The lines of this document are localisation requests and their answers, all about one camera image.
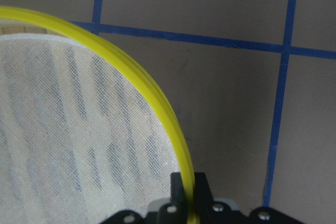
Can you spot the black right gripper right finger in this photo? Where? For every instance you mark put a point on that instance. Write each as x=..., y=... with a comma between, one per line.
x=203, y=198

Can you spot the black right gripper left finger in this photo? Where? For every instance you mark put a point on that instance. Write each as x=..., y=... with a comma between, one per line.
x=178, y=199

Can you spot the yellow-rimmed bamboo steamer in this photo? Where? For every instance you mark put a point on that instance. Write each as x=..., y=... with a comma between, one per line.
x=147, y=85

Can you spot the white mesh steamer liner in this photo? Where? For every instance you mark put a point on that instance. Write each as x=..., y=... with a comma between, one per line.
x=65, y=119

